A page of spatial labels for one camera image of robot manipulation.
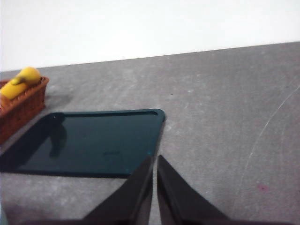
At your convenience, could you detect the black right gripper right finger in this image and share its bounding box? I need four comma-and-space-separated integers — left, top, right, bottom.
156, 155, 300, 225

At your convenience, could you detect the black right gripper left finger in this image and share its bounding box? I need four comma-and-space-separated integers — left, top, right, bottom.
23, 156, 154, 225

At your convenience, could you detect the brown wicker basket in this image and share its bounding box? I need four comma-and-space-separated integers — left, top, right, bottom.
0, 76, 50, 145

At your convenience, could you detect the yellow banana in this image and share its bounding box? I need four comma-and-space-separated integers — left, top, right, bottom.
0, 67, 42, 101

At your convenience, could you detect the dark green rectangular tray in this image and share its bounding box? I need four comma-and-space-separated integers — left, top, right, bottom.
0, 108, 165, 179

